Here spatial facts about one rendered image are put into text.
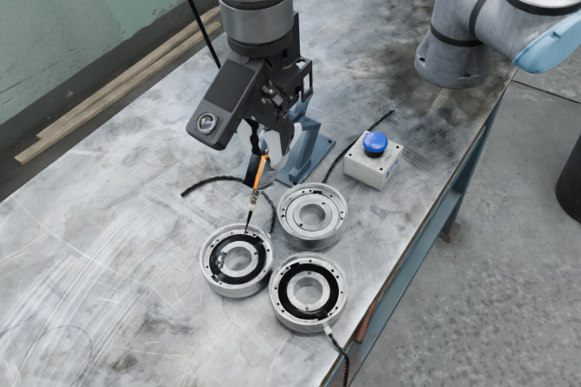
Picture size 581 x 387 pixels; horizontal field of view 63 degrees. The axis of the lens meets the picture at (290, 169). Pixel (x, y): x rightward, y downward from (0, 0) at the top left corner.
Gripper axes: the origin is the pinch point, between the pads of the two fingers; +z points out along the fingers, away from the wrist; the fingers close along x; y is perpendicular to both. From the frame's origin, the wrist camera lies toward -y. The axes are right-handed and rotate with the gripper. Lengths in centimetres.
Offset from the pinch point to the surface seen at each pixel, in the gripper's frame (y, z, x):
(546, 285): 66, 93, -52
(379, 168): 14.3, 8.7, -11.1
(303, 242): -2.9, 10.1, -7.8
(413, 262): 37, 69, -16
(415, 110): 34.3, 13.3, -8.9
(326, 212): 3.6, 10.3, -7.9
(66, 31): 56, 62, 153
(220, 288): -15.0, 9.7, -2.6
